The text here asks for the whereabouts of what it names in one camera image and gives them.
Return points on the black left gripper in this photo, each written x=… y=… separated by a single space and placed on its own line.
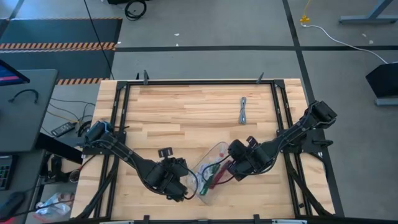
x=174 y=174

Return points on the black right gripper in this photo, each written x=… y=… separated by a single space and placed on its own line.
x=245 y=157

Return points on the clear plastic bag with items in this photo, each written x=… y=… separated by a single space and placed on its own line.
x=199 y=189

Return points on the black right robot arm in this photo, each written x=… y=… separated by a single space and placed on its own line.
x=295 y=130

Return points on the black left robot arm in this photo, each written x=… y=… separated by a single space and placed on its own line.
x=124 y=152

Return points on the crumpled plastic bag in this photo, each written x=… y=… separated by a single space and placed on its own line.
x=54 y=207

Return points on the yellow extension plug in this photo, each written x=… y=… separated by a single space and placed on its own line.
x=304 y=20

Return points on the black floor box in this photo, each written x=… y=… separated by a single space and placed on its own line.
x=384 y=81

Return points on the grey desk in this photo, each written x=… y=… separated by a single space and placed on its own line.
x=25 y=118

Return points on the black computer mouse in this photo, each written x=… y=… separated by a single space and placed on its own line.
x=11 y=203

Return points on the black keyboard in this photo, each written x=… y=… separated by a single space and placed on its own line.
x=4 y=172

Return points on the black hazard stripe floor mat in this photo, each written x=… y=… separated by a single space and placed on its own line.
x=62 y=31

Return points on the work table with blue legs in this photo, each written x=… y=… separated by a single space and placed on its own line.
x=367 y=20

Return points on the desk monitor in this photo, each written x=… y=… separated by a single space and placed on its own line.
x=9 y=76

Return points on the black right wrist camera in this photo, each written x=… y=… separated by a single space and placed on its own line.
x=252 y=140

